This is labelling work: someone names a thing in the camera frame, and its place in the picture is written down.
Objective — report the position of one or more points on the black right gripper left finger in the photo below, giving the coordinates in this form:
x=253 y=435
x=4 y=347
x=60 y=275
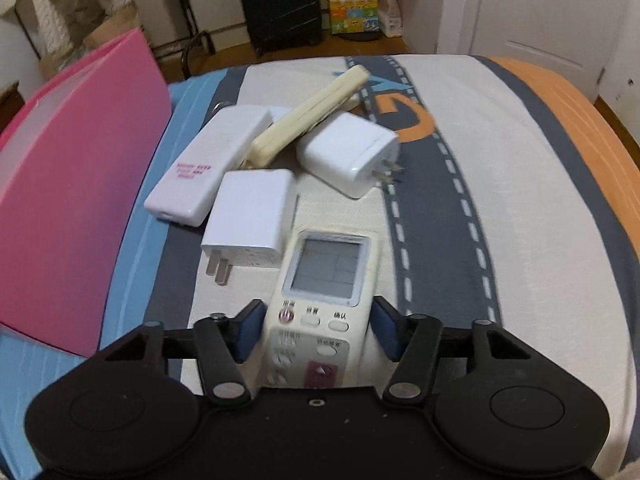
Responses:
x=221 y=344

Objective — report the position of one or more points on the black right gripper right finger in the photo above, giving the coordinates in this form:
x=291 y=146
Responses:
x=412 y=343

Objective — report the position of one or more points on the white universal AC remote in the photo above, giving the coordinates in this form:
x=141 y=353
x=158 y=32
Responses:
x=318 y=315

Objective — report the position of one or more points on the pink cardboard box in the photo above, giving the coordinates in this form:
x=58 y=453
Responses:
x=72 y=162

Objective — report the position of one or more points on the white room door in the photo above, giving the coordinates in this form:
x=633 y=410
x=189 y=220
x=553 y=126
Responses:
x=574 y=38

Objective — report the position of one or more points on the white charger prongs front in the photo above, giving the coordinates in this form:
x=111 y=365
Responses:
x=250 y=222

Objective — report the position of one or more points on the white charger prongs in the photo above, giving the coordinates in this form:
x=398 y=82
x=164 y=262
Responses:
x=349 y=153
x=250 y=222

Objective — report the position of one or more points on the white box pink text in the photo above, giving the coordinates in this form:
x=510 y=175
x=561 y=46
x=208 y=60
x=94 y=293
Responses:
x=186 y=192

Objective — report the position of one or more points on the striped blue white bedsheet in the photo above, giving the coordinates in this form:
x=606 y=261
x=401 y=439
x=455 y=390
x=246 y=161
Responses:
x=517 y=203

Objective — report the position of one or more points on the white charger prongs right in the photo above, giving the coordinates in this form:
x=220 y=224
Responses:
x=349 y=153

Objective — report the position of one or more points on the cream yellowed remote control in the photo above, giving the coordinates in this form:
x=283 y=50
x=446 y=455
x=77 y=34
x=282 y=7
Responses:
x=265 y=147

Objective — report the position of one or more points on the black metal clothes rack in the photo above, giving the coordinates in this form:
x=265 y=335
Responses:
x=173 y=56

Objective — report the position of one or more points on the colourful cartoon gift bag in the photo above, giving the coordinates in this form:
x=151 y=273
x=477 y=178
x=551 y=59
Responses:
x=353 y=16

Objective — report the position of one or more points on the black hard-shell suitcase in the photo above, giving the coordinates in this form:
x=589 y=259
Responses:
x=275 y=25

